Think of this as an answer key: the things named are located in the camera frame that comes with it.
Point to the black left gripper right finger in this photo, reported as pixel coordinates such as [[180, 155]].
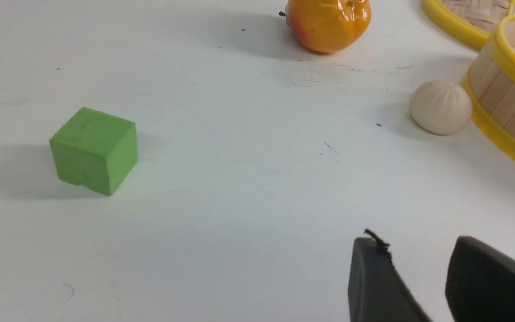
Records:
[[480, 283]]

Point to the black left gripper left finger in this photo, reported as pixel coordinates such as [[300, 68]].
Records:
[[376, 291]]

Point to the white toy bun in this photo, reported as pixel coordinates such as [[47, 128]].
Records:
[[441, 107]]

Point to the bamboo steamer tray yellow rim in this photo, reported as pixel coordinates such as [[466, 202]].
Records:
[[490, 83]]

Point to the woven bamboo steamer lid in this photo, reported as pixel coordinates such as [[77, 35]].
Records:
[[468, 21]]

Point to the orange toy tangerine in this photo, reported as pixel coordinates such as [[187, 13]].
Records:
[[327, 26]]

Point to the green foam cube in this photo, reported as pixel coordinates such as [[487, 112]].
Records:
[[96, 150]]

